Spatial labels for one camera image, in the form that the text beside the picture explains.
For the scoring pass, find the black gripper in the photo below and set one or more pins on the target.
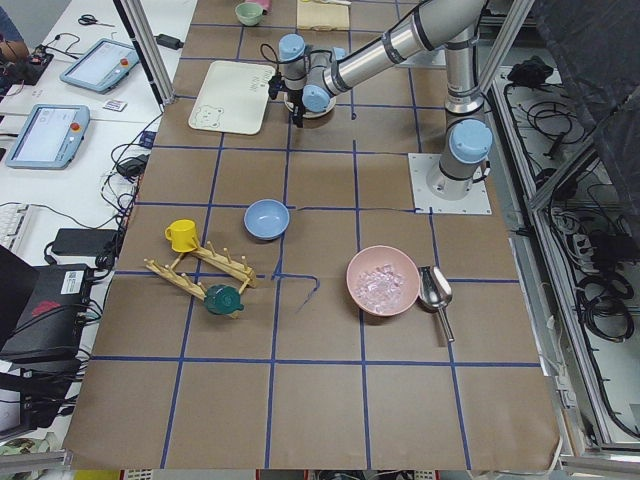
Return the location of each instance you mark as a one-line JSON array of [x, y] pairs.
[[295, 97]]

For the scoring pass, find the white round plate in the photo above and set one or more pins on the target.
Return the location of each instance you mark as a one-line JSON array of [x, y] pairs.
[[309, 114]]

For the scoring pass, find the cream bear tray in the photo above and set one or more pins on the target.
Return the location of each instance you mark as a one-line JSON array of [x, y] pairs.
[[232, 98]]

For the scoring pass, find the bamboo cutting board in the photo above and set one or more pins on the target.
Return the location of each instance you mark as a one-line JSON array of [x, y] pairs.
[[322, 16]]

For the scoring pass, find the light green bowl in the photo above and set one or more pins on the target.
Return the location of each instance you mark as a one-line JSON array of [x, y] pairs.
[[249, 13]]

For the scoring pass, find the blue bowl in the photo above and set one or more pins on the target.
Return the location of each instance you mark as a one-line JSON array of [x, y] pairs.
[[266, 219]]

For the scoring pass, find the black power adapter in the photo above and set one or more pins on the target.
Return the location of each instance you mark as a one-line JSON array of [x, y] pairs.
[[168, 41]]

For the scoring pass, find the wooden dish rack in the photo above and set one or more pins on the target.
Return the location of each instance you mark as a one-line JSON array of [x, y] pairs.
[[215, 261]]

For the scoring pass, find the yellow mug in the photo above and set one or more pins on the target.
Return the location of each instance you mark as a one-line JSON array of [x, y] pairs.
[[182, 235]]

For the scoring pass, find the pink bowl with ice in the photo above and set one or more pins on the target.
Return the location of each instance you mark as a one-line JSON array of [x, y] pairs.
[[383, 280]]

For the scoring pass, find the upper teach pendant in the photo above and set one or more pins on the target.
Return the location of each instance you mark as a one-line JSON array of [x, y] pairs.
[[102, 67]]

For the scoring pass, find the teach pendant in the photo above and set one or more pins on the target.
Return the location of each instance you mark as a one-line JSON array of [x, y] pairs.
[[50, 137], [102, 67]]

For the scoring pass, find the dark green cup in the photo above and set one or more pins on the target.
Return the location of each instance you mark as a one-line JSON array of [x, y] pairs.
[[223, 300]]

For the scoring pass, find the metal scoop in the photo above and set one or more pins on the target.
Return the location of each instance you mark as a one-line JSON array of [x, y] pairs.
[[435, 295]]

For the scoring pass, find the black scissors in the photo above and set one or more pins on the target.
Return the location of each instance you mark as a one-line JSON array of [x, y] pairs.
[[90, 20]]

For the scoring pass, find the lower teach pendant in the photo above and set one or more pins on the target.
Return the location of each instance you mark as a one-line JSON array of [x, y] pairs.
[[50, 137]]

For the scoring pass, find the white keyboard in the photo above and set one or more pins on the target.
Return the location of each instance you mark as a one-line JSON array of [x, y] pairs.
[[15, 220]]

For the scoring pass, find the black computer box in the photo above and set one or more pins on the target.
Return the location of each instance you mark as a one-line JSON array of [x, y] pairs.
[[41, 308]]

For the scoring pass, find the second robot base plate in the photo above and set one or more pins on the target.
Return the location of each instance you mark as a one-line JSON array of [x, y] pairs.
[[426, 59]]

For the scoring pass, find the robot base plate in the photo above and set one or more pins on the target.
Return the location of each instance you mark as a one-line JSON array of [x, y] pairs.
[[435, 193]]

